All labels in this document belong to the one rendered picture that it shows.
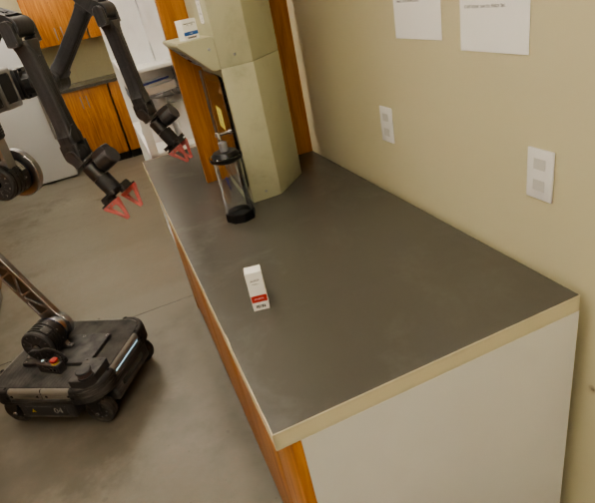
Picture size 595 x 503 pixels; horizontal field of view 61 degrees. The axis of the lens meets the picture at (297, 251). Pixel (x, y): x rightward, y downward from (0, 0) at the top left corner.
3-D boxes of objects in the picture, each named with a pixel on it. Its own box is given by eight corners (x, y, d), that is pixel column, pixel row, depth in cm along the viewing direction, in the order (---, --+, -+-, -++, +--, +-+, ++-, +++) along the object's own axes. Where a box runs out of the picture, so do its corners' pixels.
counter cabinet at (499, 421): (297, 268, 323) (268, 133, 280) (554, 555, 149) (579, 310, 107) (197, 306, 306) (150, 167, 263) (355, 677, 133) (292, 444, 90)
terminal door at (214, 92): (228, 169, 207) (201, 68, 188) (249, 190, 181) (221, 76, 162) (226, 170, 207) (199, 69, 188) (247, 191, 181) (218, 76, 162)
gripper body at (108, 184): (130, 182, 169) (114, 165, 167) (116, 194, 160) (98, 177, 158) (119, 192, 172) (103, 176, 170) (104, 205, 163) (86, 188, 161)
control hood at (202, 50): (200, 62, 188) (192, 34, 183) (221, 69, 161) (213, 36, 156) (170, 70, 185) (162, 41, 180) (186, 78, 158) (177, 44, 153)
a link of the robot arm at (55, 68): (89, -17, 187) (74, -16, 179) (120, 7, 189) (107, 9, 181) (50, 82, 210) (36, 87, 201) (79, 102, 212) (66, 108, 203)
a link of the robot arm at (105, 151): (78, 147, 165) (63, 156, 158) (98, 126, 160) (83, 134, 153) (105, 175, 169) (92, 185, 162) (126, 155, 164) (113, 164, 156)
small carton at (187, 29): (193, 38, 165) (188, 18, 162) (200, 37, 161) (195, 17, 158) (179, 41, 163) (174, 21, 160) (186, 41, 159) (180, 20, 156)
